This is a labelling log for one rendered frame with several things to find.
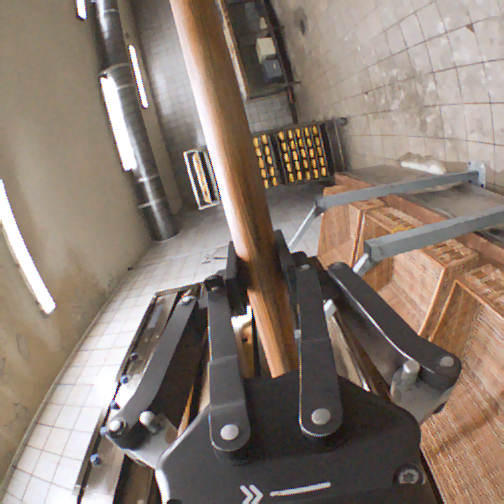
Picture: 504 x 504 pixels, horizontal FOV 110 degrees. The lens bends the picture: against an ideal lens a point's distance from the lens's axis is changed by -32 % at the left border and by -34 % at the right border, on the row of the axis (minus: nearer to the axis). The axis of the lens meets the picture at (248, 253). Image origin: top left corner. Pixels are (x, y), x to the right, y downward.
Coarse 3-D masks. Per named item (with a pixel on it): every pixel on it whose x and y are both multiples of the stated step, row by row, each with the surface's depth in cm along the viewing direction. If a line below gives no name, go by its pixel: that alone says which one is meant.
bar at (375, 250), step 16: (432, 176) 99; (448, 176) 95; (464, 176) 95; (480, 176) 93; (352, 192) 100; (368, 192) 99; (384, 192) 99; (400, 192) 99; (320, 208) 101; (496, 208) 55; (304, 224) 105; (432, 224) 58; (448, 224) 55; (464, 224) 54; (480, 224) 54; (368, 240) 59; (384, 240) 57; (400, 240) 56; (416, 240) 56; (432, 240) 56; (368, 256) 58; (384, 256) 57
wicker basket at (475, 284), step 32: (480, 288) 45; (448, 320) 57; (480, 320) 56; (480, 352) 55; (480, 384) 54; (448, 416) 54; (480, 416) 46; (448, 448) 46; (480, 448) 39; (448, 480) 37
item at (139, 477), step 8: (192, 288) 185; (184, 296) 182; (176, 304) 179; (128, 464) 72; (136, 464) 71; (128, 472) 68; (136, 472) 67; (144, 472) 66; (152, 472) 63; (128, 480) 65; (136, 480) 64; (144, 480) 63; (152, 480) 60; (128, 488) 61; (136, 488) 60; (144, 488) 59; (152, 488) 58; (120, 496) 59; (128, 496) 58; (136, 496) 57; (144, 496) 56; (152, 496) 56
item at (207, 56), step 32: (192, 0) 11; (192, 32) 12; (192, 64) 13; (224, 64) 13; (224, 96) 14; (224, 128) 15; (224, 160) 15; (256, 160) 16; (224, 192) 17; (256, 192) 17; (256, 224) 17; (256, 256) 18; (256, 288) 19; (256, 320) 21; (288, 320) 21; (288, 352) 22
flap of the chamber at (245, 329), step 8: (248, 296) 164; (248, 304) 155; (248, 312) 146; (240, 320) 123; (248, 320) 139; (240, 328) 117; (248, 328) 132; (240, 336) 112; (248, 336) 125; (248, 344) 119; (248, 352) 114; (248, 360) 109; (248, 368) 104
